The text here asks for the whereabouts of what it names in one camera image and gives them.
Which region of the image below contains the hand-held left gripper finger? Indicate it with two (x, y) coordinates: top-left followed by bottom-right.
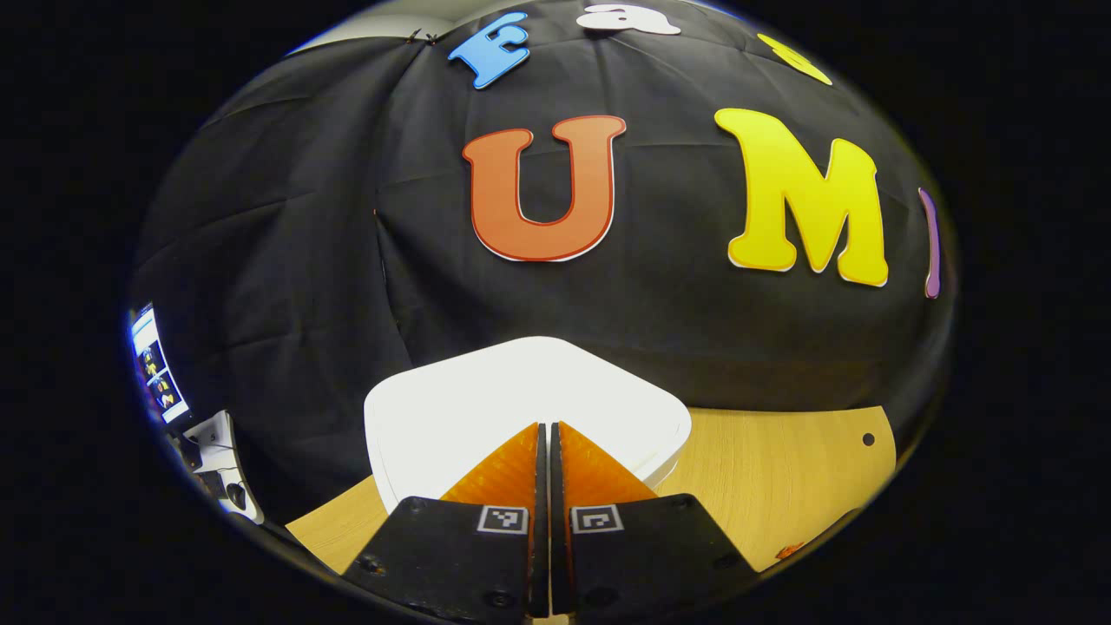
(343, 422), (550, 621)
(549, 420), (761, 617)

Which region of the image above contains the white desktop garbage bin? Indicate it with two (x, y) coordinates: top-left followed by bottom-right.
(364, 336), (694, 516)

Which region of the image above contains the wooden desktop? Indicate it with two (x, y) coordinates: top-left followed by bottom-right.
(286, 405), (897, 622)

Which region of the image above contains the white side desk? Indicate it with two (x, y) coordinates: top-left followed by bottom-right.
(176, 411), (266, 525)

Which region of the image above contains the black backdrop cloth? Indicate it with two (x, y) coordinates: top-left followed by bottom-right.
(130, 0), (956, 522)

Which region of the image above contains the computer monitor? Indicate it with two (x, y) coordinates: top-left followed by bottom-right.
(130, 302), (191, 425)

